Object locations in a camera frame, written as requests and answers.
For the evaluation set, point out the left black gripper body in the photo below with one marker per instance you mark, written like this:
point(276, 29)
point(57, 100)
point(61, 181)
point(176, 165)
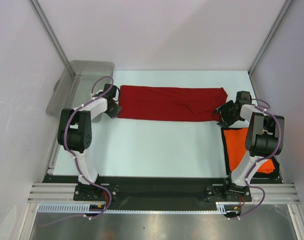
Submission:
point(113, 112)

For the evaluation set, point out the white cable duct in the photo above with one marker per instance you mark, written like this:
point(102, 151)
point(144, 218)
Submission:
point(87, 208)

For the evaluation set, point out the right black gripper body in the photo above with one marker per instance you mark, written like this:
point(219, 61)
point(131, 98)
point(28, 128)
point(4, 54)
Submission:
point(225, 113)

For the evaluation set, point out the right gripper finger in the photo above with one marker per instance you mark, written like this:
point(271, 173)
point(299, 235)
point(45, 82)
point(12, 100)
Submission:
point(226, 122)
point(225, 109)

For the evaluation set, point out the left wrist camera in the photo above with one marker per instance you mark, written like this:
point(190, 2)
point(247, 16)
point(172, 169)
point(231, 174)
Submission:
point(110, 91)

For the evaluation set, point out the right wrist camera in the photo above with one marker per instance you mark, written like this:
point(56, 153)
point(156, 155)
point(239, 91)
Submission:
point(243, 98)

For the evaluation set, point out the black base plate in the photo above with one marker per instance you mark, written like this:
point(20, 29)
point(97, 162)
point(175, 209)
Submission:
point(166, 194)

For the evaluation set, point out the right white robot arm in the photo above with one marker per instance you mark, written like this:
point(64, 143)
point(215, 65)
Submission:
point(263, 141)

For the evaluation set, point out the aluminium frame rail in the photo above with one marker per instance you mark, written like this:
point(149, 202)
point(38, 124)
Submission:
point(60, 192)

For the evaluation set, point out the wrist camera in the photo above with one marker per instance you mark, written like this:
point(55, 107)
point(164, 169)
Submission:
point(243, 98)
point(110, 91)

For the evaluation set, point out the red t shirt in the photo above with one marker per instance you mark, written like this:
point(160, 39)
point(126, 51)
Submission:
point(171, 104)

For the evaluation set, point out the clear plastic bin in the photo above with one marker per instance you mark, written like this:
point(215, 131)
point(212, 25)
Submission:
point(71, 91)

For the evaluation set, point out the orange folded t shirt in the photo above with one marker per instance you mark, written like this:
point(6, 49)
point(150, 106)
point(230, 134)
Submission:
point(237, 150)

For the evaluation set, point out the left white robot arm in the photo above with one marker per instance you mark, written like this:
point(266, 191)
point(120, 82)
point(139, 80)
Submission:
point(75, 135)

